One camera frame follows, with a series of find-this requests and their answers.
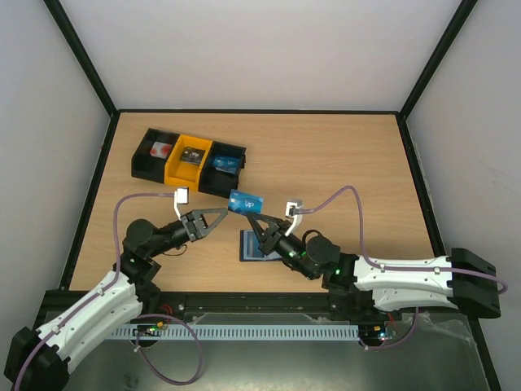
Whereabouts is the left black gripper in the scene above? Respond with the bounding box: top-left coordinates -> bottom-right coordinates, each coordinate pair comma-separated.
149,208 -> 227,258

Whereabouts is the blue card holder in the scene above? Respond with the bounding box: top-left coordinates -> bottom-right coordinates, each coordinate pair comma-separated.
239,230 -> 282,262

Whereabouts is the blue card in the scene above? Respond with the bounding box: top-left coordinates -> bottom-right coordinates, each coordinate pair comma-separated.
243,230 -> 264,261
228,190 -> 264,215
212,155 -> 240,174

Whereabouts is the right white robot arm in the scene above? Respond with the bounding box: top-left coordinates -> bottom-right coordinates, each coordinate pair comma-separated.
247,213 -> 502,319

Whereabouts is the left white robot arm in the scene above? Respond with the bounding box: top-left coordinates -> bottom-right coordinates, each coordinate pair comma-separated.
4,208 -> 228,390

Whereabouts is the black card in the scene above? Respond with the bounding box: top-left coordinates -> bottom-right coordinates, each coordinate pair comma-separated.
180,147 -> 206,166

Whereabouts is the red white card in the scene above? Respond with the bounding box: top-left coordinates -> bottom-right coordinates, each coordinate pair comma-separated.
150,142 -> 173,159

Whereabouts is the black bin right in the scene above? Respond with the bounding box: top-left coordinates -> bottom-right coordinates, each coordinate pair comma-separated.
198,141 -> 247,199

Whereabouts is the black bin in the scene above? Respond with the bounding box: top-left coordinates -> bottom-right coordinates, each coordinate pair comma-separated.
131,128 -> 180,183
198,141 -> 247,199

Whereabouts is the yellow bin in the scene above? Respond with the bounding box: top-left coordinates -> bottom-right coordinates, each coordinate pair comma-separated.
164,134 -> 213,191

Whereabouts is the black bin left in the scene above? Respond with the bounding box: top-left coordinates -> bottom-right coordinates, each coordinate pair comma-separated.
131,128 -> 180,183

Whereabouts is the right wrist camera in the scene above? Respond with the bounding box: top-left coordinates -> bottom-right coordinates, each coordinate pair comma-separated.
285,199 -> 303,237

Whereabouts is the white slotted cable duct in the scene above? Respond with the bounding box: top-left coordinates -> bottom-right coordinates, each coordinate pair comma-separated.
107,324 -> 359,341

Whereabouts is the black rail base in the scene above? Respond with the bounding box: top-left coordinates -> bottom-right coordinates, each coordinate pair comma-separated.
142,292 -> 388,323

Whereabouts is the black enclosure frame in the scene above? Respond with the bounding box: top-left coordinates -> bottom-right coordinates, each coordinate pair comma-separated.
11,0 -> 502,391

